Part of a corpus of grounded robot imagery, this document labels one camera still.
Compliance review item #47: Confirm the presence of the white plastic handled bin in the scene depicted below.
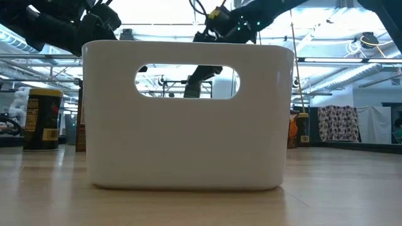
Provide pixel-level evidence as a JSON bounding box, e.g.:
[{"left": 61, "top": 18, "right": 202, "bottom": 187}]
[{"left": 82, "top": 40, "right": 295, "bottom": 191}]

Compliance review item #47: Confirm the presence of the orange taco mix packet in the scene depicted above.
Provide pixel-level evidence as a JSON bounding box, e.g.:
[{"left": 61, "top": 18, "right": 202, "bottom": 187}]
[
  {"left": 75, "top": 87, "right": 87, "bottom": 153},
  {"left": 287, "top": 114, "right": 298, "bottom": 149}
]

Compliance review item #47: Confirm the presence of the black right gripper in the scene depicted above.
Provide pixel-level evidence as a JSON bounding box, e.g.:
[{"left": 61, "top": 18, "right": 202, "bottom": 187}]
[{"left": 187, "top": 6, "right": 252, "bottom": 88}]

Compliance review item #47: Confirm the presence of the white hanging sheet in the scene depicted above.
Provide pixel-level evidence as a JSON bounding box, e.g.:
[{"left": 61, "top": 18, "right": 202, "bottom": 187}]
[{"left": 356, "top": 105, "right": 393, "bottom": 144}]

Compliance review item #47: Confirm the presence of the brown patterned cloth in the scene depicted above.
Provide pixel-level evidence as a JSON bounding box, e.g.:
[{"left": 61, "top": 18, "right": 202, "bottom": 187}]
[{"left": 317, "top": 105, "right": 361, "bottom": 143}]

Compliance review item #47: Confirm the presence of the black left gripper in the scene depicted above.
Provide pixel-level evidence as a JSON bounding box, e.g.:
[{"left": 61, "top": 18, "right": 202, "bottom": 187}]
[{"left": 67, "top": 14, "right": 149, "bottom": 73}]

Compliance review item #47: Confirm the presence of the person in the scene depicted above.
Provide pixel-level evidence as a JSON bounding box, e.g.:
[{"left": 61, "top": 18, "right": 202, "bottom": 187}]
[{"left": 393, "top": 108, "right": 402, "bottom": 144}]

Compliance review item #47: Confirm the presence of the white robot figure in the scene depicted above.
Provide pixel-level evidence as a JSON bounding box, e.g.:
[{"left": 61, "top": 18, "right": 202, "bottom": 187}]
[{"left": 8, "top": 87, "right": 31, "bottom": 130}]

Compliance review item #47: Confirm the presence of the yellow lid spice jar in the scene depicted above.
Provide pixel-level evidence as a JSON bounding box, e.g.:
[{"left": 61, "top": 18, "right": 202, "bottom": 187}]
[
  {"left": 22, "top": 88, "right": 64, "bottom": 152},
  {"left": 296, "top": 112, "right": 310, "bottom": 148}
]

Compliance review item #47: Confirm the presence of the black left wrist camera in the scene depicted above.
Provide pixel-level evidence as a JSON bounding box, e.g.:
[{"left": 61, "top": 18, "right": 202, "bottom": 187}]
[{"left": 89, "top": 2, "right": 122, "bottom": 31}]

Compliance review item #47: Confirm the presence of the black ceiling cord reel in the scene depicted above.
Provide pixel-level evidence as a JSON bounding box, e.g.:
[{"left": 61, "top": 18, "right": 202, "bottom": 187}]
[
  {"left": 359, "top": 31, "right": 379, "bottom": 50},
  {"left": 119, "top": 28, "right": 136, "bottom": 41}
]

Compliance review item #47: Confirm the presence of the grey plastic bin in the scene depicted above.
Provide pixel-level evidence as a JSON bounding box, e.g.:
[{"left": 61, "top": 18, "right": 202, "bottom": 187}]
[{"left": 64, "top": 114, "right": 78, "bottom": 145}]

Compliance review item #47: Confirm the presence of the yellow hanging cable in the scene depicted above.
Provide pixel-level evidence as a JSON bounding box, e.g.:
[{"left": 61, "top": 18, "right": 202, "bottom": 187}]
[{"left": 288, "top": 9, "right": 306, "bottom": 114}]

